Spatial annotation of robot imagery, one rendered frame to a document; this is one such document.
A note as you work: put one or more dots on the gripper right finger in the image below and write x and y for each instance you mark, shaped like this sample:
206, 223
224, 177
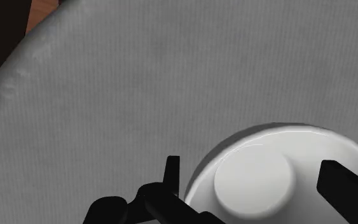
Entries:
349, 189

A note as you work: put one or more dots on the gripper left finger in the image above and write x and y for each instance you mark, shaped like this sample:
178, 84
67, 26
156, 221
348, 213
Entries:
154, 201

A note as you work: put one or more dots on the white bowl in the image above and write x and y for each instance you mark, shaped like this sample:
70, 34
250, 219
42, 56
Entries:
256, 183

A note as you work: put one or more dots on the grey fabric upholstered furniture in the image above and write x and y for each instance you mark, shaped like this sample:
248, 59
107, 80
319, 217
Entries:
154, 80

